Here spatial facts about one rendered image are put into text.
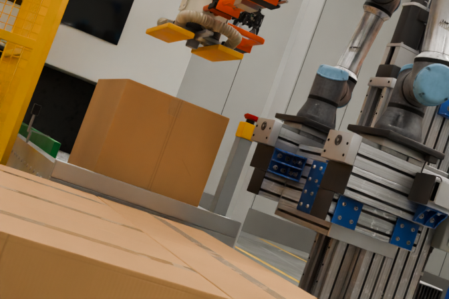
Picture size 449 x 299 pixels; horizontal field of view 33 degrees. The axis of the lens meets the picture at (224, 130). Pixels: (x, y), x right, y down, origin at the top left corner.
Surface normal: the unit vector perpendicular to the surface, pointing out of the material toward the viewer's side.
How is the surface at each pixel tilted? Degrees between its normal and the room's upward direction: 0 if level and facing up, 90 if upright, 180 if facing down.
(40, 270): 90
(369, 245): 90
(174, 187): 90
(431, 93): 97
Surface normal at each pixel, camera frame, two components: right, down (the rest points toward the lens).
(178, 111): 0.33, 0.06
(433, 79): 0.07, 0.11
